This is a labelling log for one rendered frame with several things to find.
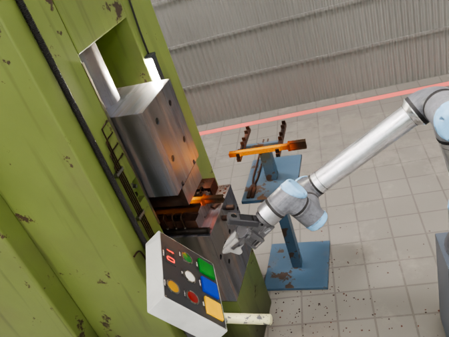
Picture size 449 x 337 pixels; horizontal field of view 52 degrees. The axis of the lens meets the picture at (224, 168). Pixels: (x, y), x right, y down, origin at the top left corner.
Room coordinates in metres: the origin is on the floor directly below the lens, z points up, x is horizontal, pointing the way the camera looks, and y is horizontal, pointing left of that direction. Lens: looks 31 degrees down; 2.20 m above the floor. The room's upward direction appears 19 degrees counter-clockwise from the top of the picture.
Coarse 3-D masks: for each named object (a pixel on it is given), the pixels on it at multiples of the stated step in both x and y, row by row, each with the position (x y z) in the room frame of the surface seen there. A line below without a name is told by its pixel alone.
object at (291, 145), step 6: (276, 144) 2.03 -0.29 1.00; (282, 144) 2.01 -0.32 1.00; (288, 144) 1.98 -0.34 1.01; (294, 144) 1.98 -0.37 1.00; (300, 144) 1.97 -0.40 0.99; (306, 144) 1.96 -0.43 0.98; (234, 150) 2.12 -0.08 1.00; (240, 150) 2.09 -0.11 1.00; (246, 150) 2.07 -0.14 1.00; (252, 150) 2.05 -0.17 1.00; (258, 150) 2.04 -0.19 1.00; (264, 150) 2.03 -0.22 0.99; (270, 150) 2.02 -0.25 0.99; (288, 150) 1.97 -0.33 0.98; (234, 156) 2.09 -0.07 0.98
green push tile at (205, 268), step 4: (200, 260) 1.34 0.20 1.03; (200, 264) 1.32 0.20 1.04; (204, 264) 1.33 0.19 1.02; (208, 264) 1.35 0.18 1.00; (200, 268) 1.29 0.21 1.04; (204, 268) 1.31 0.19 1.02; (208, 268) 1.32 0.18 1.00; (212, 268) 1.34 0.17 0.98; (200, 272) 1.28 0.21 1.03; (204, 272) 1.28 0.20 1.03; (208, 272) 1.30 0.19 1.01; (212, 272) 1.31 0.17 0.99; (208, 276) 1.28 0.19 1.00; (212, 276) 1.29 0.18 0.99
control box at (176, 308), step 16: (160, 240) 1.33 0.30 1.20; (160, 256) 1.24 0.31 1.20; (176, 256) 1.29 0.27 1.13; (192, 256) 1.35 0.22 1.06; (160, 272) 1.16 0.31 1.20; (176, 272) 1.20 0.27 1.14; (192, 272) 1.25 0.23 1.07; (160, 288) 1.09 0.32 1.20; (192, 288) 1.16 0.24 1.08; (160, 304) 1.05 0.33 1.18; (176, 304) 1.05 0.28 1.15; (192, 304) 1.08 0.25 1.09; (176, 320) 1.05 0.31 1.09; (192, 320) 1.05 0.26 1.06; (208, 320) 1.05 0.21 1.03; (224, 320) 1.09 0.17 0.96; (208, 336) 1.05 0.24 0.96
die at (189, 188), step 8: (192, 168) 1.80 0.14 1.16; (192, 176) 1.78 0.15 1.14; (200, 176) 1.84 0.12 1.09; (184, 184) 1.70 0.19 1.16; (192, 184) 1.76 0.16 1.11; (184, 192) 1.68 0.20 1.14; (192, 192) 1.73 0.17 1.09; (152, 200) 1.74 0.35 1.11; (160, 200) 1.73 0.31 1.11; (168, 200) 1.71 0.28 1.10; (176, 200) 1.69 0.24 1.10; (184, 200) 1.68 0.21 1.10
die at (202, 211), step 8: (160, 208) 1.84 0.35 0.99; (168, 208) 1.82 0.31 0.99; (176, 208) 1.80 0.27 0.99; (184, 208) 1.78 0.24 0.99; (192, 208) 1.75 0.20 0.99; (200, 208) 1.74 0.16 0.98; (208, 208) 1.81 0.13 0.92; (160, 216) 1.79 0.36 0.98; (168, 216) 1.77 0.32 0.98; (176, 216) 1.75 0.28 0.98; (192, 216) 1.71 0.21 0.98; (200, 216) 1.72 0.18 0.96; (160, 224) 1.75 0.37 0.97; (168, 224) 1.73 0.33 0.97; (176, 224) 1.71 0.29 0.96; (184, 224) 1.70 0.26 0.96; (192, 224) 1.68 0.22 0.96; (200, 224) 1.70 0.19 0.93
